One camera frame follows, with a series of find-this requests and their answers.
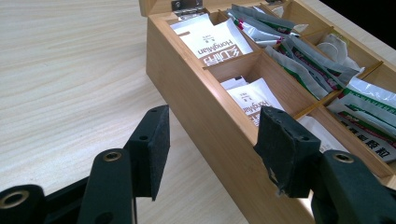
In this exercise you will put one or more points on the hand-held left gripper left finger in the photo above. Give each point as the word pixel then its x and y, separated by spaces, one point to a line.
pixel 152 149

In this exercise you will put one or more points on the wooden tea box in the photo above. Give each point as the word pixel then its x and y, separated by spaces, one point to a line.
pixel 199 109

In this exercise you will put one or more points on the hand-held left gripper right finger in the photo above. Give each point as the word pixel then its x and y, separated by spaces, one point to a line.
pixel 286 149

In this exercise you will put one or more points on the white tea bags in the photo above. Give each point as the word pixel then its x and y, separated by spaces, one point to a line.
pixel 336 46

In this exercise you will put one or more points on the white brown-print sachet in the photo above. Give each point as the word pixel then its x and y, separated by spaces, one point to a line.
pixel 233 83
pixel 193 24
pixel 218 43
pixel 323 133
pixel 252 99

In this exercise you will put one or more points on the pile of silver green packets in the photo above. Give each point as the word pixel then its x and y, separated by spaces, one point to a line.
pixel 311 65

